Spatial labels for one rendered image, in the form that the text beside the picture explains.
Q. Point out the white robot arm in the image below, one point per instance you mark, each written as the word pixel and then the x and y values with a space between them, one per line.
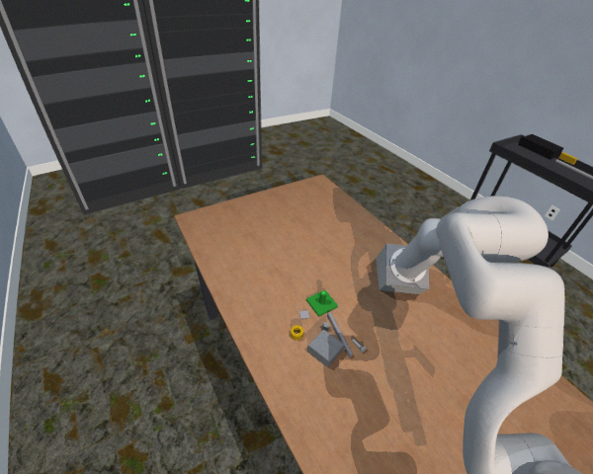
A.
pixel 528 301

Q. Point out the green square plate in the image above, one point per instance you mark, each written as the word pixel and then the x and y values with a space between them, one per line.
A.
pixel 319 304

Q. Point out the grey long flat bar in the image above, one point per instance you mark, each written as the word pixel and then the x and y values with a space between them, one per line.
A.
pixel 339 334

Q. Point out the yellow round nut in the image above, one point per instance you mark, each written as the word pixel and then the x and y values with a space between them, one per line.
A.
pixel 295 336

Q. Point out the grey bolt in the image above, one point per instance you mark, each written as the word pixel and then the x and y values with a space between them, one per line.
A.
pixel 362 349

